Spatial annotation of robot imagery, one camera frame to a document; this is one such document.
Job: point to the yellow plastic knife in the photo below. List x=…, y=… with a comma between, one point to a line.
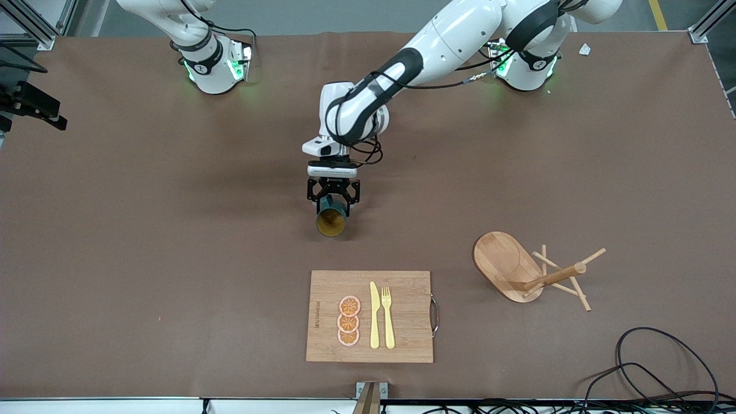
x=375, y=316

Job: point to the metal table edge bracket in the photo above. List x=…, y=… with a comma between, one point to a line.
x=369, y=397

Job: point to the bamboo cutting board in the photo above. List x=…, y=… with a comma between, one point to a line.
x=402, y=299

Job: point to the small white paper scrap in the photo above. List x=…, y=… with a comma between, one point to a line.
x=585, y=49

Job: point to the white table edge rail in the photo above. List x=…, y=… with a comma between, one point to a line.
x=115, y=406

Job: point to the dark green cup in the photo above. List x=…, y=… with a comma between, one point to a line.
x=331, y=223

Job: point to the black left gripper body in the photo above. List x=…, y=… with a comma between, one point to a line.
x=333, y=185

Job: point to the brown table cover sheet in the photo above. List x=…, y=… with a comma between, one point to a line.
x=172, y=259

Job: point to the yellow plastic fork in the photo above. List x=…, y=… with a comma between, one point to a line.
x=388, y=322

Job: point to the wooden mug tree stand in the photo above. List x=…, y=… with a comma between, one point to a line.
x=500, y=259

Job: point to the toy orange slice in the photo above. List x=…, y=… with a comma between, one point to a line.
x=349, y=305
x=348, y=322
x=348, y=338

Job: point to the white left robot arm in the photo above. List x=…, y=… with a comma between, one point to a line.
x=448, y=34

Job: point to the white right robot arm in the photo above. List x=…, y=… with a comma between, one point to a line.
x=210, y=69

